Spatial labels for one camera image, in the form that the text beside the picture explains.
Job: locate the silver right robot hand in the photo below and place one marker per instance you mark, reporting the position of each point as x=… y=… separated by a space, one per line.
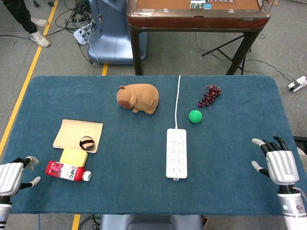
x=281 y=167

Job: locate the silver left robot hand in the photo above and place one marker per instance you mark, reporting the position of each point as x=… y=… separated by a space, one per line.
x=9 y=176

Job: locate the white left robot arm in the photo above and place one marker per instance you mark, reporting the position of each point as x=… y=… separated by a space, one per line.
x=4 y=210

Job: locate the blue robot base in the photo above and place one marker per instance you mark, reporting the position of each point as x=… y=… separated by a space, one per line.
x=112 y=36

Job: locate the white floor power strip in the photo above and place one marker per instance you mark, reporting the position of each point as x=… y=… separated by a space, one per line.
x=298 y=83

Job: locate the white power strip with plugs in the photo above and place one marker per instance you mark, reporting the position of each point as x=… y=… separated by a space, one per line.
x=82 y=34

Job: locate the red NFC juice bottle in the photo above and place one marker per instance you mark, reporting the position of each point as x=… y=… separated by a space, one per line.
x=67 y=172

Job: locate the yellow sponge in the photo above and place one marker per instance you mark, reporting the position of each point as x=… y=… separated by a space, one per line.
x=74 y=157

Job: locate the brown spiral notebook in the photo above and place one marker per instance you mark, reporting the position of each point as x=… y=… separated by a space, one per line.
x=75 y=134

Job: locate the black tape roll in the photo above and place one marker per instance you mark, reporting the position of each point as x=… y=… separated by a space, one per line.
x=87 y=143

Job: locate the green ball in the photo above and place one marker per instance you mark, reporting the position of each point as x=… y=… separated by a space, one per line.
x=195 y=116

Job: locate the dark red grape bunch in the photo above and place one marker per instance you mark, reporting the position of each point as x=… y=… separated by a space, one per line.
x=209 y=96

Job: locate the blue table cloth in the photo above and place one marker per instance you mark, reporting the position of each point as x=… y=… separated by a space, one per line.
x=148 y=191

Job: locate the blue robot body base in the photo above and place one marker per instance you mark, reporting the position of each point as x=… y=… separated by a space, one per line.
x=151 y=222

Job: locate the brown capybara plush toy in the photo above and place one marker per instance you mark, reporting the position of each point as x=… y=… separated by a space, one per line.
x=139 y=97

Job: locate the person in black trousers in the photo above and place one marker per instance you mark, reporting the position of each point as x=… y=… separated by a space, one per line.
x=26 y=21

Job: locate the brown mahjong table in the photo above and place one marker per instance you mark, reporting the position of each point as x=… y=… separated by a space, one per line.
x=196 y=19

